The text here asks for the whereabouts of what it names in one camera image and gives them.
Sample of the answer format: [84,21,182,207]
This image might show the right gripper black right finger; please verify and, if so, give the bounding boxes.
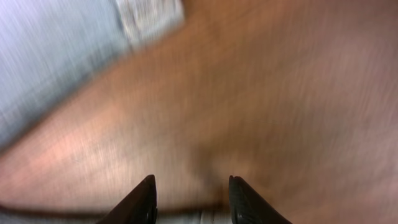
[228,175,292,224]

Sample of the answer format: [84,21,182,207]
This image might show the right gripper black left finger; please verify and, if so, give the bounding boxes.
[98,174,157,224]

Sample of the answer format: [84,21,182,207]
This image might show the light blue denim shorts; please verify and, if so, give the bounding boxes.
[1,0,185,147]

